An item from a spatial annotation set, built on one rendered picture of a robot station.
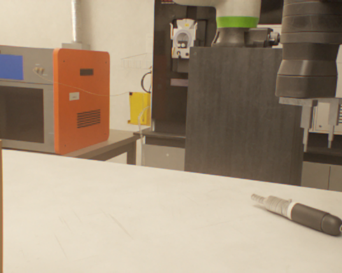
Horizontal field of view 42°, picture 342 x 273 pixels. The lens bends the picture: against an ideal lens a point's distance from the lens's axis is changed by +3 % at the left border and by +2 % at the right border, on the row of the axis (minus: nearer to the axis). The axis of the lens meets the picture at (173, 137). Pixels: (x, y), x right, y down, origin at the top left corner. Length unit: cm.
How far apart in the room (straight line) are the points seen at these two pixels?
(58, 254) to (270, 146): 87
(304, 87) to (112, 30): 313
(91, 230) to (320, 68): 34
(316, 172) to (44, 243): 165
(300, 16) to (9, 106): 153
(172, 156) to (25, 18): 227
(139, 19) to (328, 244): 309
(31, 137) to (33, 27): 221
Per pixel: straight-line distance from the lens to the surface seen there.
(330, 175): 206
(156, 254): 50
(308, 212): 61
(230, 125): 129
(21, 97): 190
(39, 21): 398
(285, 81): 57
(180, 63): 212
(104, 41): 366
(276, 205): 63
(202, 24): 218
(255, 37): 135
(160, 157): 220
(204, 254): 50
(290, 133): 126
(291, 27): 57
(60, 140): 182
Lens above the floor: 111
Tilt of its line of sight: 10 degrees down
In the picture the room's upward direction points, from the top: 2 degrees clockwise
